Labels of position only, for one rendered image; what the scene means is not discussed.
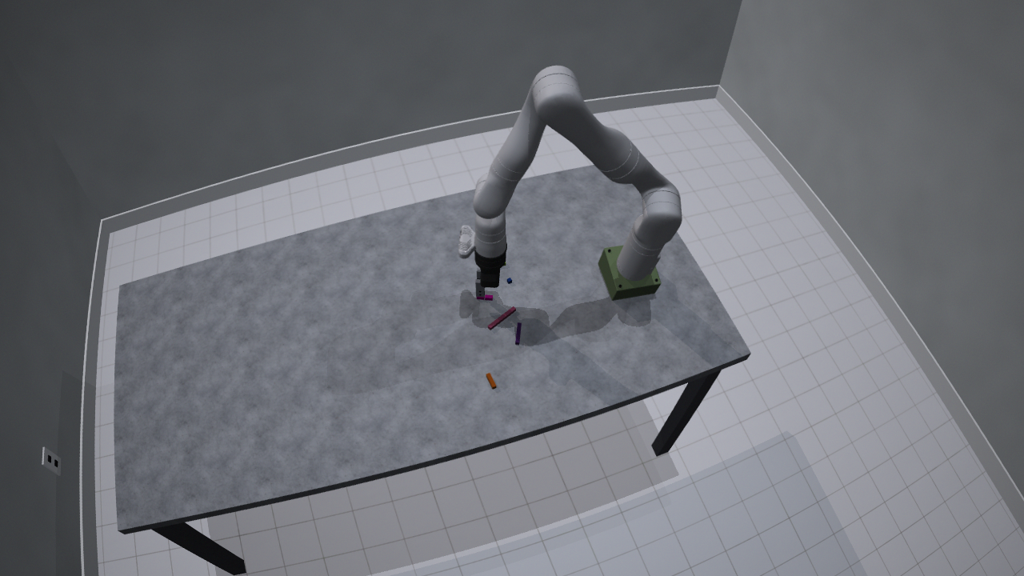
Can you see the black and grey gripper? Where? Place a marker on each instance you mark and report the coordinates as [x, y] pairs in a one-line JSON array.
[[490, 257]]

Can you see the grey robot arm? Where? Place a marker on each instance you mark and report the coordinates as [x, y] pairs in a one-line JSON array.
[[556, 100]]

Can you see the pink rod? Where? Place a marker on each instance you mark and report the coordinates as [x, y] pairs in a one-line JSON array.
[[501, 318]]

